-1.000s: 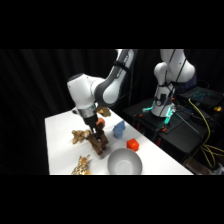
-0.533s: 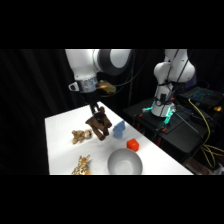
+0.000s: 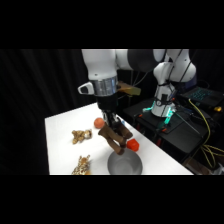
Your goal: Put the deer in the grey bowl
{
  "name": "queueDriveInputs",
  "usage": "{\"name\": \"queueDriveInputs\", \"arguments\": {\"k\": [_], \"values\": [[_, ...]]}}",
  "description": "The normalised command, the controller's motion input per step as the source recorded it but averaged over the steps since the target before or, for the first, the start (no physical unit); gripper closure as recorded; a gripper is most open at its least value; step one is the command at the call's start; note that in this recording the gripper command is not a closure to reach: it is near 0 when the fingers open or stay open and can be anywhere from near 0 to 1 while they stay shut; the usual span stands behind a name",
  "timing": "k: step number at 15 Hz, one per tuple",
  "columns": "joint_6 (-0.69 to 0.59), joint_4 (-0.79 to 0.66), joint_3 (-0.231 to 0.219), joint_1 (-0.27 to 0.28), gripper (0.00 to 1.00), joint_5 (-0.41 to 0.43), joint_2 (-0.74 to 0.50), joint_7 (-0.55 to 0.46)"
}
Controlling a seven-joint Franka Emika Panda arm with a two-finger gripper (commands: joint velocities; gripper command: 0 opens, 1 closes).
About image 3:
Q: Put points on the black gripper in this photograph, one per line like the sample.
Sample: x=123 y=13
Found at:
x=106 y=103

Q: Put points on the brown plush deer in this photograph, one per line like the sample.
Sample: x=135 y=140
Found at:
x=115 y=140

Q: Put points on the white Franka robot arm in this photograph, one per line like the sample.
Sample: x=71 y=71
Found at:
x=100 y=65

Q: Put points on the grey bowl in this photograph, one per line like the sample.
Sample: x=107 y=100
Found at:
x=126 y=165

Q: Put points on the orange ball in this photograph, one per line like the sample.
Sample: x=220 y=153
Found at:
x=98 y=122

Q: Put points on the red cube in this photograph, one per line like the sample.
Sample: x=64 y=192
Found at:
x=133 y=145

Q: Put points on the spotted tan plush animal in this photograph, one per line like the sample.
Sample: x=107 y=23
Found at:
x=80 y=135

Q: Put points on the spotted yellow plush animal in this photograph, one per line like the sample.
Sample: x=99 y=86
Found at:
x=82 y=166

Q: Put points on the black robot stand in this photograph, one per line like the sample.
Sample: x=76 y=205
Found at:
x=186 y=135

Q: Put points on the black laptop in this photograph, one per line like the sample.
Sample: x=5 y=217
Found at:
x=201 y=95

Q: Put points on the small yellow object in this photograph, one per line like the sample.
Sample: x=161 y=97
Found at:
x=217 y=108

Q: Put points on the tan wrist camera mount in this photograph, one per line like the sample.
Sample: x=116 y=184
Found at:
x=129 y=89

